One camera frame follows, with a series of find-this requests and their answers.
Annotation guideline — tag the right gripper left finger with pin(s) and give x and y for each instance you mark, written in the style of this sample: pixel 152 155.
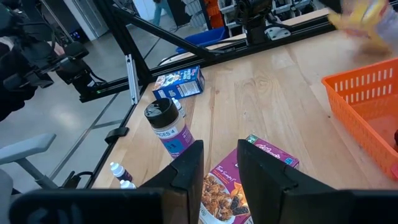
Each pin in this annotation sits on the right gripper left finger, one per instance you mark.
pixel 186 186

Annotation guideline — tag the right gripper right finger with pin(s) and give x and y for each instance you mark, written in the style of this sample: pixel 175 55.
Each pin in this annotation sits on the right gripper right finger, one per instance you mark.
pixel 267 193

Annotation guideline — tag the purple Raisin Bran cereal box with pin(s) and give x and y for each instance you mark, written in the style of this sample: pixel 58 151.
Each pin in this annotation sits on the purple Raisin Bran cereal box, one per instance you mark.
pixel 224 186

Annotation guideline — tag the garlic powder spice jar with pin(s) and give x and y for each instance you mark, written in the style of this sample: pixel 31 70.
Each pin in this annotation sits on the garlic powder spice jar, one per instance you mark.
pixel 169 130

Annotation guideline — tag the blue Frosted Flakes cereal box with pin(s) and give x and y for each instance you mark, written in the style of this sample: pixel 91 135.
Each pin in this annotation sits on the blue Frosted Flakes cereal box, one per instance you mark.
pixel 180 84

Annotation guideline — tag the yellow cereal box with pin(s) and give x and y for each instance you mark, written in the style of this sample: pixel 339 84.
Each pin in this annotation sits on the yellow cereal box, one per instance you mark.
pixel 360 15

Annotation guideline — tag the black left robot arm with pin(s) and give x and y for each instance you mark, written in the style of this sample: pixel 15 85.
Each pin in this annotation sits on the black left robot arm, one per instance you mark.
pixel 255 21

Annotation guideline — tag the orange plastic basket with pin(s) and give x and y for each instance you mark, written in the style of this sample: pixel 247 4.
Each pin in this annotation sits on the orange plastic basket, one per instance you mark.
pixel 351 102

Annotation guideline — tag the blue plastic bin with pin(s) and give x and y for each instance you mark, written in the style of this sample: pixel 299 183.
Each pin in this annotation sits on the blue plastic bin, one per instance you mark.
pixel 205 37

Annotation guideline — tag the grey office chair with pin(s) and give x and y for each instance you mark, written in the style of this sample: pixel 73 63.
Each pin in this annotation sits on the grey office chair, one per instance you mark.
pixel 25 149

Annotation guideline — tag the person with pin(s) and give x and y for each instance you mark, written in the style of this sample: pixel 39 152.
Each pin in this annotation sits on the person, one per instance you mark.
pixel 12 93
pixel 160 12

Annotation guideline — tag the orange crate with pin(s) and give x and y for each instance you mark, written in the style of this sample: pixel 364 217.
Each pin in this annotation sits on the orange crate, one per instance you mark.
pixel 214 12

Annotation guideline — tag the person's hand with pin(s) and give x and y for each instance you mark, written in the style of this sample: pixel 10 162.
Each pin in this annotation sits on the person's hand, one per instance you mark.
pixel 58 49

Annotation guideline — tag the black aluminium table frame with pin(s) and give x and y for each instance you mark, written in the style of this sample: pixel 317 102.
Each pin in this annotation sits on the black aluminium table frame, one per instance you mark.
pixel 174 37

